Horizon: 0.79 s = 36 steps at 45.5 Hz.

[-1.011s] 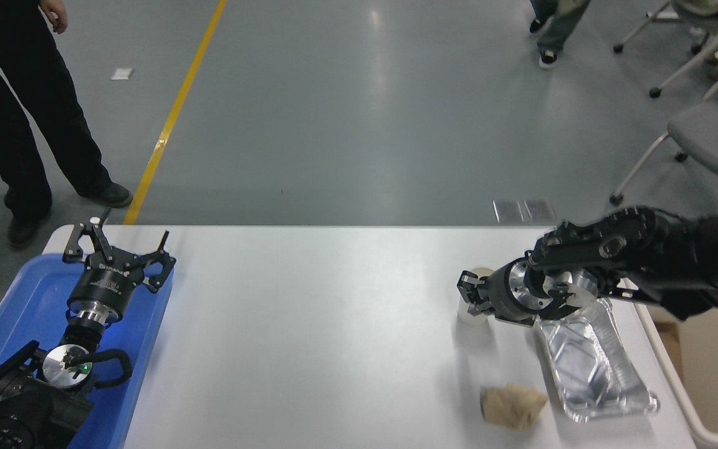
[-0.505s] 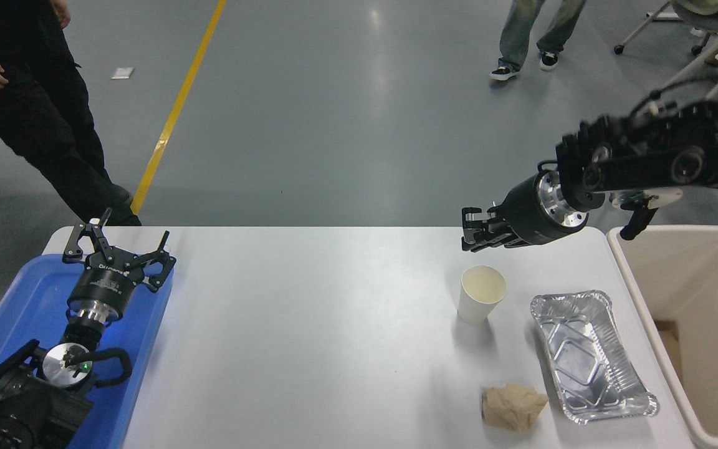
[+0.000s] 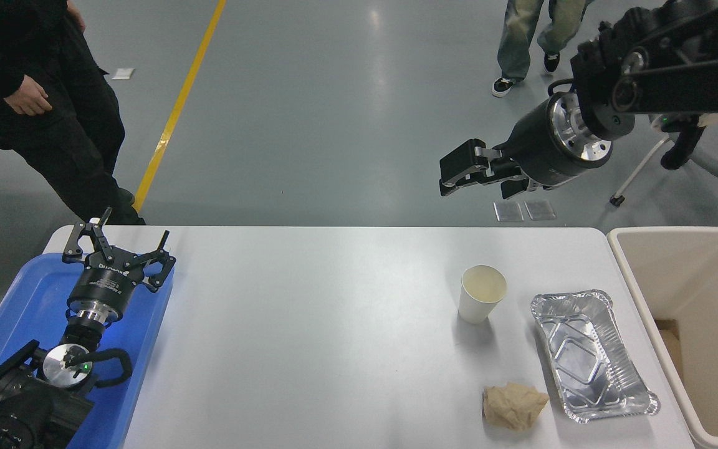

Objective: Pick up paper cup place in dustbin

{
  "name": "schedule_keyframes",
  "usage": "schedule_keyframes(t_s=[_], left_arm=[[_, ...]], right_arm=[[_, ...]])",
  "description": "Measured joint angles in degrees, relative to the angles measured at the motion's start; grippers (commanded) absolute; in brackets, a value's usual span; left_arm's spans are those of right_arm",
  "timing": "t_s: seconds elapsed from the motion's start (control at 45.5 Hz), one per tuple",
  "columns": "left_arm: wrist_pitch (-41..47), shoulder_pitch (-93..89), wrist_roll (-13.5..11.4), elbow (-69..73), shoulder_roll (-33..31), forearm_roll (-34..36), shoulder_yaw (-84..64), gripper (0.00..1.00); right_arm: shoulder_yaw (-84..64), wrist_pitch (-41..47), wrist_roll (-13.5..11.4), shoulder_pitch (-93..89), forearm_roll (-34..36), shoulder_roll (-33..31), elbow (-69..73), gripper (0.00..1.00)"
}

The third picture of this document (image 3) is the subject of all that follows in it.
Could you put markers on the crumpled tan paper ball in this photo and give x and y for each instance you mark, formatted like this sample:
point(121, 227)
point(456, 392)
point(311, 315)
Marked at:
point(513, 405)

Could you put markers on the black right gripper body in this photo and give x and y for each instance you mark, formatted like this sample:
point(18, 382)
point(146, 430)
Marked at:
point(536, 149)

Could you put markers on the silver floor plate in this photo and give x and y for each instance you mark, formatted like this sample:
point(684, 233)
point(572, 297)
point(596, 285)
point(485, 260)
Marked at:
point(540, 209)
point(508, 211)

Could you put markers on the silver foil tray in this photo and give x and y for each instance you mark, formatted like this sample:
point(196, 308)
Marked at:
point(589, 355)

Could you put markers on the person's hand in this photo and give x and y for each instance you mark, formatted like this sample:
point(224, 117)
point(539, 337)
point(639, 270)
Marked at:
point(28, 100)
point(76, 14)

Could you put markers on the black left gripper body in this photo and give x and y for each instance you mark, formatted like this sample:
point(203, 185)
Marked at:
point(105, 285)

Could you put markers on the blue plastic tray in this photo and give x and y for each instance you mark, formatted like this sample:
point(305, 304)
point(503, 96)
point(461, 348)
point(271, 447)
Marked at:
point(28, 293)

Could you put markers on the large pale bin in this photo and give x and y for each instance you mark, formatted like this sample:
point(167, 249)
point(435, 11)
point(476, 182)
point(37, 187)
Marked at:
point(677, 262)

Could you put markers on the person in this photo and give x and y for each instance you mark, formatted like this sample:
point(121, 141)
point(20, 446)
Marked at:
point(53, 125)
point(521, 37)

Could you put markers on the white paper cup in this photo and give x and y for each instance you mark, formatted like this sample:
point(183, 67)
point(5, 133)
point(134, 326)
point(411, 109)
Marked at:
point(480, 293)

